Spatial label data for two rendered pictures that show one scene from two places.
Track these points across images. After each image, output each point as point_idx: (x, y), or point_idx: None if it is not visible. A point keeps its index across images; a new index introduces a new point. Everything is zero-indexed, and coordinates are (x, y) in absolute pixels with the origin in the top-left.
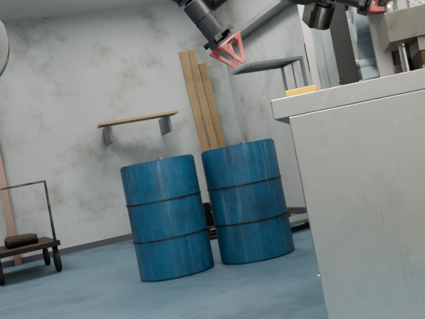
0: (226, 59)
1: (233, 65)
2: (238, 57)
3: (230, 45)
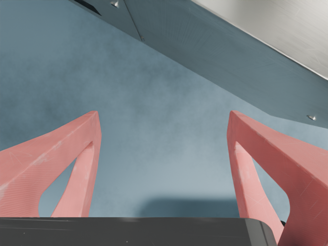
0: (83, 201)
1: (98, 144)
2: (252, 165)
3: (39, 173)
